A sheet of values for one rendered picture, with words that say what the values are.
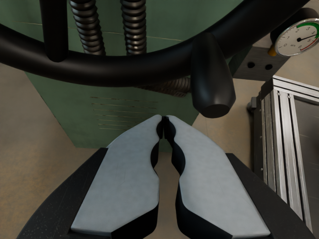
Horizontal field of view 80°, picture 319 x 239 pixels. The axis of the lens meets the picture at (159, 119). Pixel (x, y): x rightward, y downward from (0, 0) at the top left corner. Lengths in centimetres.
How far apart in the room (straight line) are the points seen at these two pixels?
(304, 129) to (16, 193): 113
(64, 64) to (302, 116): 93
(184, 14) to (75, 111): 41
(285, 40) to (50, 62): 30
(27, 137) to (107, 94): 56
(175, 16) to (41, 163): 77
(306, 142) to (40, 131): 109
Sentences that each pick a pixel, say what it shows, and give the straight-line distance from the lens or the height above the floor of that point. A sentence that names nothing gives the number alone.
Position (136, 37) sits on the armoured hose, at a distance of 22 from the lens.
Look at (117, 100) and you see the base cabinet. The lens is 52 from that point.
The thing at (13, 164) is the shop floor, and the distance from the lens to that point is 97.
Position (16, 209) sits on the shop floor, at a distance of 91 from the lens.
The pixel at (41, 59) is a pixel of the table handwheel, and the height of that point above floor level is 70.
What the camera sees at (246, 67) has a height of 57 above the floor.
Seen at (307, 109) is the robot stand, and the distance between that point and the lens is 104.
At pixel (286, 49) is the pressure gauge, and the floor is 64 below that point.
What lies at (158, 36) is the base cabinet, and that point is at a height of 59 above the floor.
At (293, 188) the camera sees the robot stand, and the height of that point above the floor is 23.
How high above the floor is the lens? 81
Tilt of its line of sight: 60 degrees down
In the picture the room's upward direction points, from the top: 15 degrees clockwise
